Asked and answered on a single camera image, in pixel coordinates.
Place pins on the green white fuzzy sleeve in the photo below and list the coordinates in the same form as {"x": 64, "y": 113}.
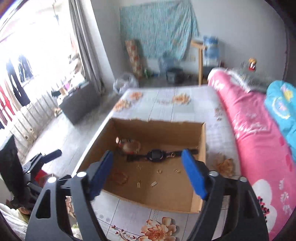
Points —
{"x": 16, "y": 220}

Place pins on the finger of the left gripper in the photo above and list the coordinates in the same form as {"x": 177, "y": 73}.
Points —
{"x": 51, "y": 156}

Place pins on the checkered rolled mat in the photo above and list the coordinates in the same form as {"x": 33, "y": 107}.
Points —
{"x": 134, "y": 58}

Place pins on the pink strap digital watch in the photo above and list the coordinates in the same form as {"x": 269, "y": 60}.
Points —
{"x": 155, "y": 155}

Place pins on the person left hand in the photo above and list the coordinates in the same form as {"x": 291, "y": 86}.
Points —
{"x": 24, "y": 211}

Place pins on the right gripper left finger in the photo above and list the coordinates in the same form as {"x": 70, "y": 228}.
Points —
{"x": 49, "y": 219}

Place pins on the white plastic bag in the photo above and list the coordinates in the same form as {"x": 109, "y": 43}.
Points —
{"x": 125, "y": 82}

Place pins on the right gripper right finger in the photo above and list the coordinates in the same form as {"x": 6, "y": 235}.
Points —
{"x": 244, "y": 220}

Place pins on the small figurine bottle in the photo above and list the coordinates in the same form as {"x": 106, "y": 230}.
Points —
{"x": 252, "y": 64}

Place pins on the grey lace pillow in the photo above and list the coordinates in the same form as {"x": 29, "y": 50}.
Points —
{"x": 249, "y": 80}

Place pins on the clear plastic water bottle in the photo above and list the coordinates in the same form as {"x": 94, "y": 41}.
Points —
{"x": 166, "y": 62}

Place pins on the grey curtain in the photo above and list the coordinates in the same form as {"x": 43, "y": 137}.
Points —
{"x": 86, "y": 48}

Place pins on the teal floral wall cloth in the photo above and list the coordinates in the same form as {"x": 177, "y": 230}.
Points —
{"x": 160, "y": 28}

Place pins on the grey low cabinet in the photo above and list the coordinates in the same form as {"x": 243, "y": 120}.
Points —
{"x": 80, "y": 102}

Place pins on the brown cardboard box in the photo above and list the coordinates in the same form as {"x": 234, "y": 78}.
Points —
{"x": 147, "y": 168}

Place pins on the wooden chair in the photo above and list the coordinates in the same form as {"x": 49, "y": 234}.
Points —
{"x": 200, "y": 48}

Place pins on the dark rice cooker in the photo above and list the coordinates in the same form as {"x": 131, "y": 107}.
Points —
{"x": 175, "y": 75}

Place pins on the blue water jug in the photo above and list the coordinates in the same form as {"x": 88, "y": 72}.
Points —
{"x": 211, "y": 52}

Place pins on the pink floral blanket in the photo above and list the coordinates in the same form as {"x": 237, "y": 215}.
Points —
{"x": 265, "y": 157}

